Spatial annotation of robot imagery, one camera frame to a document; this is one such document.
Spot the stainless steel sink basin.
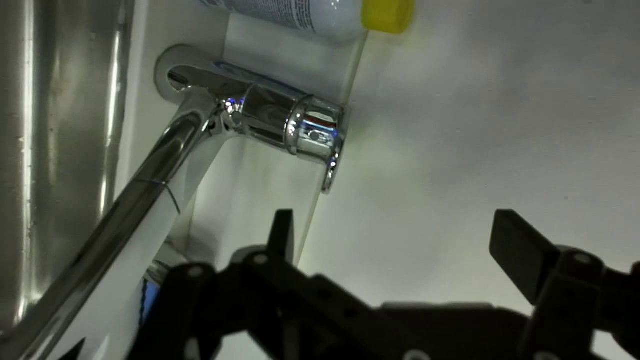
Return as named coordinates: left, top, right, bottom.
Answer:
left=0, top=0, right=137, bottom=335

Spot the chrome faucet with spout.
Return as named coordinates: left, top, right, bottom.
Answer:
left=0, top=41, right=301, bottom=360

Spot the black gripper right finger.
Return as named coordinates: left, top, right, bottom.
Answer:
left=487, top=207, right=640, bottom=360

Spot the chrome faucet lever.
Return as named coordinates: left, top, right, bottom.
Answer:
left=284, top=93, right=347, bottom=195

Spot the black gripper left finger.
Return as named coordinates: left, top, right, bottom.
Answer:
left=126, top=207, right=401, bottom=360

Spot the dish soap bottle yellow cap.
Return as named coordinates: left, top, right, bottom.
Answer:
left=195, top=0, right=416, bottom=40

